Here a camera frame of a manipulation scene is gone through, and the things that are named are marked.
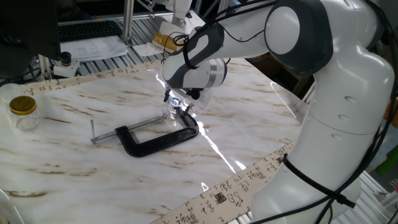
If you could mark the marble pattern plastic sheet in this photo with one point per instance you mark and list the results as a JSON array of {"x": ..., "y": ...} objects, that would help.
[{"x": 93, "y": 186}]

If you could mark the white stand with black knob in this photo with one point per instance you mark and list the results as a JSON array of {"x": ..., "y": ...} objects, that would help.
[{"x": 65, "y": 70}]

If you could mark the black C-clamp with steel screw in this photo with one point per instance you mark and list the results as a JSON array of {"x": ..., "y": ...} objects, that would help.
[{"x": 155, "y": 145}]

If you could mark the green object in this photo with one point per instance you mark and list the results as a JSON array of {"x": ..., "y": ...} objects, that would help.
[{"x": 390, "y": 163}]

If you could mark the white printed paper stack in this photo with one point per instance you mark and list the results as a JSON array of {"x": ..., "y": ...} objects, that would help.
[{"x": 93, "y": 48}]

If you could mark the clear plastic container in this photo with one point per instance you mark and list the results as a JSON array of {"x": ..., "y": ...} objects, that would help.
[{"x": 9, "y": 91}]

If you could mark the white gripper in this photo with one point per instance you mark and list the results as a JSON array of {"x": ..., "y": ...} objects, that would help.
[{"x": 206, "y": 97}]

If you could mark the beige calligraphy print paper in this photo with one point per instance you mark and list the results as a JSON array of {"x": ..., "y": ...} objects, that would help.
[{"x": 217, "y": 199}]

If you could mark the black computer monitor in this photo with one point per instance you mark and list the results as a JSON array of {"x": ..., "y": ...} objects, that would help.
[{"x": 28, "y": 31}]

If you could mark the silver metal jar lid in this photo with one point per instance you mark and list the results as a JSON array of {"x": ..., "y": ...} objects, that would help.
[{"x": 175, "y": 102}]

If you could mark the small clear glass jar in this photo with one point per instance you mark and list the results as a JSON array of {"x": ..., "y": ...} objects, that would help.
[{"x": 169, "y": 114}]

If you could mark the aluminium frame post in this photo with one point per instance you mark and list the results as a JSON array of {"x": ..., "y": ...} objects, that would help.
[{"x": 128, "y": 21}]

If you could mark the glass jar with gold lid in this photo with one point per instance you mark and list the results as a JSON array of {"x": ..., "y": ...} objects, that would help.
[{"x": 24, "y": 114}]

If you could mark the black computer keyboard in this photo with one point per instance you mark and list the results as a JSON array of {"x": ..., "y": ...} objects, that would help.
[{"x": 90, "y": 30}]

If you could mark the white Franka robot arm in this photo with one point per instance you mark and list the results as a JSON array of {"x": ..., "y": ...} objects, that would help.
[{"x": 351, "y": 109}]

